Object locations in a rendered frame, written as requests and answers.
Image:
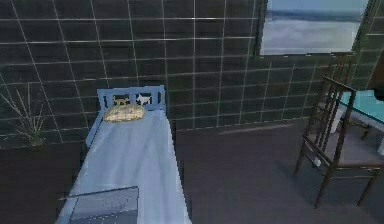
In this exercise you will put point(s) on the teal glass table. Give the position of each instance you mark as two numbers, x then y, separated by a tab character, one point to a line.
365	108

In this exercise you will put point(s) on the grey laptop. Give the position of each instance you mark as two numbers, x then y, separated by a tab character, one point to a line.
106	206

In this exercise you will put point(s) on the thin green house plant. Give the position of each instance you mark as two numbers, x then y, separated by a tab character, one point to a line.
31	125

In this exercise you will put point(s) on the blue bed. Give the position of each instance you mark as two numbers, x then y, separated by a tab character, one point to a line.
133	156

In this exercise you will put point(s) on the window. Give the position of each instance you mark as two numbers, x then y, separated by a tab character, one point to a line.
310	28

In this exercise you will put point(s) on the dark brown wooden chair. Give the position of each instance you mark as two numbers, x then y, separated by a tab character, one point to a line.
340	70
336	146

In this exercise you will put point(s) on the yellow checked pillow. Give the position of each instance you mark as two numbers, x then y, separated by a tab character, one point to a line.
124	113

